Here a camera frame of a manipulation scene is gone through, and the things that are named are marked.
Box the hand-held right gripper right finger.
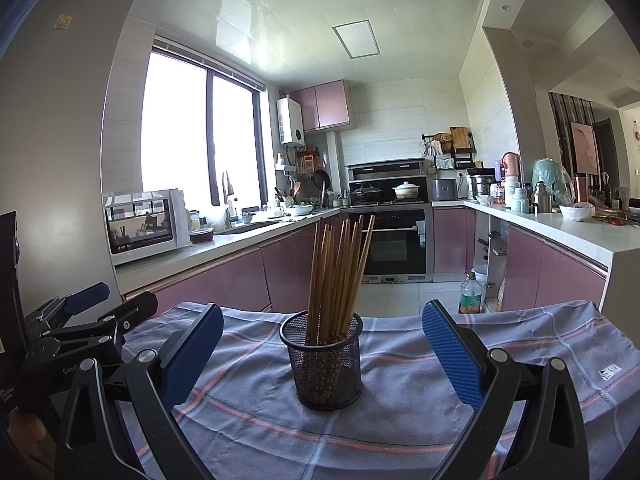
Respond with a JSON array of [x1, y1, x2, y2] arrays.
[[421, 300, 591, 480]]

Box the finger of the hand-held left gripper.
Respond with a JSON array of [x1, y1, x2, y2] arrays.
[[47, 290, 159, 346], [25, 281, 111, 331]]

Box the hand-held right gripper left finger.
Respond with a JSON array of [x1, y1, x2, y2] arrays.
[[55, 302, 224, 480]]

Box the black mesh holder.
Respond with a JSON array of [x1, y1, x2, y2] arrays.
[[279, 311, 364, 412]]

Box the bunch of wooden chopsticks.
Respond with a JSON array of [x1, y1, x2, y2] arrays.
[[305, 214, 376, 401]]

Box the person's left hand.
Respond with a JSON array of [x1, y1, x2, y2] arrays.
[[7, 407, 56, 466]]

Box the white kitchen countertop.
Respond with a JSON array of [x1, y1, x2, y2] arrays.
[[112, 199, 640, 291]]

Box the plastic bottle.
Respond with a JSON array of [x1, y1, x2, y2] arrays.
[[459, 271, 486, 315]]

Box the blue plaid cloth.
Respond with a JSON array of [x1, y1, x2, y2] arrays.
[[120, 300, 626, 480]]

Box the white countertop oven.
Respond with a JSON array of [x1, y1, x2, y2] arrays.
[[103, 189, 192, 267]]

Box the built-in black oven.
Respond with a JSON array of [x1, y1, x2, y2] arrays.
[[340, 205, 433, 283]]

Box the pink base cabinets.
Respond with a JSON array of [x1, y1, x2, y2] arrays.
[[122, 207, 608, 318]]

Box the kitchen sink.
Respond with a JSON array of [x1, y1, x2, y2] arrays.
[[215, 220, 286, 235]]

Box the kitchen faucet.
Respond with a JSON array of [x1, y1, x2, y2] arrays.
[[221, 171, 238, 228]]

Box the grey refrigerator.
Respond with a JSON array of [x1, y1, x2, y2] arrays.
[[0, 0, 142, 316]]

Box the white casserole pot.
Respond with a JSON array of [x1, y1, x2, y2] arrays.
[[392, 181, 426, 201]]

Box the stainless steamer pot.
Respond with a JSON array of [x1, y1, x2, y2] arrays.
[[469, 175, 496, 201]]

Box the steel thermos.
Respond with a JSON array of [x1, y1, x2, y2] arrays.
[[532, 182, 552, 213]]

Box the black cooking pot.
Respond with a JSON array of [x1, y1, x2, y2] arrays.
[[349, 183, 383, 205]]

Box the kitchen window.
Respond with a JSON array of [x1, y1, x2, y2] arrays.
[[141, 35, 266, 208]]

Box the range hood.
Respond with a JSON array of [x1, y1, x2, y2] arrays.
[[345, 160, 428, 182]]

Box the green plastic-covered appliance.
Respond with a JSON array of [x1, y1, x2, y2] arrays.
[[531, 158, 575, 206]]

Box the white water heater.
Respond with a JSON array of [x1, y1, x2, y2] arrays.
[[276, 97, 306, 146]]

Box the ceiling light panel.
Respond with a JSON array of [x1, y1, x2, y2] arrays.
[[332, 18, 381, 59]]

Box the black wall rack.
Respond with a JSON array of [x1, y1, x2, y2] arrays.
[[422, 132, 475, 171]]

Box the wall painting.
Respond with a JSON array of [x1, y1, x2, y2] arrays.
[[570, 121, 598, 176]]

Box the pink wall cabinet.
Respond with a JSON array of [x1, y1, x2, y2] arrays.
[[290, 80, 351, 133]]

